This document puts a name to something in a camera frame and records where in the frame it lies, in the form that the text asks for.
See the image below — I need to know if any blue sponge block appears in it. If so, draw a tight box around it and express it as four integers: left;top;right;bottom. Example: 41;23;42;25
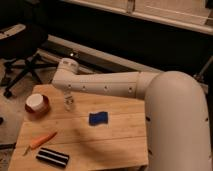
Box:
89;111;108;126

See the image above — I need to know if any white lotion bottle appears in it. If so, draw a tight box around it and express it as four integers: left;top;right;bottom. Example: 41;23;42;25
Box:
64;91;74;111

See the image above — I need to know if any wooden table board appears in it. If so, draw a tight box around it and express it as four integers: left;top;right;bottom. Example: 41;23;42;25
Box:
8;85;148;171

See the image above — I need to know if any red white bowl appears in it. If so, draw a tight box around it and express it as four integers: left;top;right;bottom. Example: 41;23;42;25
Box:
25;93;50;115

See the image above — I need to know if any black office chair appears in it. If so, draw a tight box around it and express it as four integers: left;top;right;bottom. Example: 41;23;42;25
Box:
0;23;57;98

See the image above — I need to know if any orange toy carrot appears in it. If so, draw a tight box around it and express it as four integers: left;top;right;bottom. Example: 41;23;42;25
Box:
23;132;56;155

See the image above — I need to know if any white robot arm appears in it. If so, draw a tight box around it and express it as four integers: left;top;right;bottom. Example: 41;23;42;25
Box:
52;58;213;171

